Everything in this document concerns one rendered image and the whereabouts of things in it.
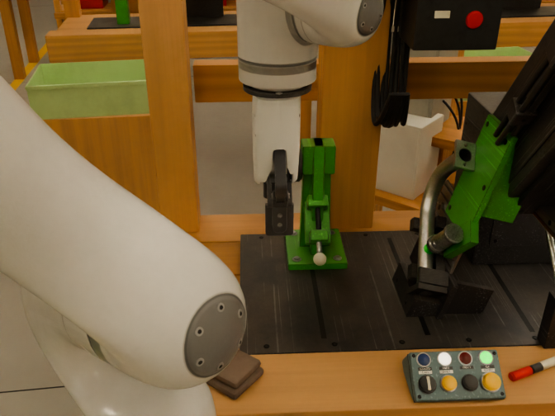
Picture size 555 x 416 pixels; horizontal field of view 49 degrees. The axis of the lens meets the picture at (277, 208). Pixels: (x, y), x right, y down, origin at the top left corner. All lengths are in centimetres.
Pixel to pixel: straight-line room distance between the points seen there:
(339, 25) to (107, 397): 40
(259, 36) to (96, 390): 37
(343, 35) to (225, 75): 89
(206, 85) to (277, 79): 83
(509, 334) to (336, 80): 63
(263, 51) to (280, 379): 62
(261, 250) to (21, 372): 141
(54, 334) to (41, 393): 188
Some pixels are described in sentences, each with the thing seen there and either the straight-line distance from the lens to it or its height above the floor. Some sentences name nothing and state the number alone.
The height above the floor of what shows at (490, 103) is 124.
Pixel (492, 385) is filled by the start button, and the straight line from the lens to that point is 108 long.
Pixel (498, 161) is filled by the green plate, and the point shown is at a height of 123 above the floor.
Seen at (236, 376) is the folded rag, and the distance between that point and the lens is 104.
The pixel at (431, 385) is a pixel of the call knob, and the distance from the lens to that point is 105.
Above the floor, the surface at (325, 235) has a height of 99.
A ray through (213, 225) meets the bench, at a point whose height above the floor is 88.
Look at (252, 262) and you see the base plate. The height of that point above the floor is 90.
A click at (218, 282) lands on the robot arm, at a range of 49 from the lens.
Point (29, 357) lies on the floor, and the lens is 264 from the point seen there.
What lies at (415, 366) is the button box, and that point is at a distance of 106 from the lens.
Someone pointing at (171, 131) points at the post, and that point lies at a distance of 140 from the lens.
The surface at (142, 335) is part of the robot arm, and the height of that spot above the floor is 135.
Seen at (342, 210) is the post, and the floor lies 94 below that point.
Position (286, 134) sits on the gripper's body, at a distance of 64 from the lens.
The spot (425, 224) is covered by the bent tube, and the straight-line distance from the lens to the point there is 125.
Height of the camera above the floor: 165
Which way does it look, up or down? 28 degrees down
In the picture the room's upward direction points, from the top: straight up
